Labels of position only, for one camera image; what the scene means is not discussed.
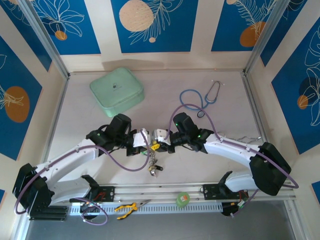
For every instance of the metal keyring disc with keys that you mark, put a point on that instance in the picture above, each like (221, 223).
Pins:
(153, 172)

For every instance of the green tape roll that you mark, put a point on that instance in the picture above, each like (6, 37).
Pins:
(183, 199)

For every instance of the blue stethoscope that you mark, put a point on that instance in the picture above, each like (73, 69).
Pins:
(201, 114)

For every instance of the aluminium frame rail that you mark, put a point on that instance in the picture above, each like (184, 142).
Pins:
(155, 192)

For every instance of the yellow black pliers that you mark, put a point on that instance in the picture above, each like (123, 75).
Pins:
(125, 207)

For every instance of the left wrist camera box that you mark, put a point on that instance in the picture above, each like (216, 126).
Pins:
(141, 138)

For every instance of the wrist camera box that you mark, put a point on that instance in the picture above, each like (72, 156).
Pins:
(141, 138)
(160, 135)

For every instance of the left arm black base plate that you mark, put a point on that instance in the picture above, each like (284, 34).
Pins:
(110, 193)

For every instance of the aluminium frame post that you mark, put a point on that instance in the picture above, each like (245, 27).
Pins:
(45, 37)
(263, 37)

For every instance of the mint green zip case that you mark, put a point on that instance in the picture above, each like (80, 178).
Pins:
(115, 90)

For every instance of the black ribbed block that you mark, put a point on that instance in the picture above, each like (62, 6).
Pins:
(60, 214)

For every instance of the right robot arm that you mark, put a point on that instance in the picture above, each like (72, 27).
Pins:
(232, 147)

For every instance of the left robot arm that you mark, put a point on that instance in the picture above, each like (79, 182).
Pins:
(70, 160)

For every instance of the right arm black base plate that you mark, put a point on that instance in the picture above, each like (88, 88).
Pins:
(210, 192)

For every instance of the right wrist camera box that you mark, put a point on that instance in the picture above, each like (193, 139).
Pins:
(160, 135)

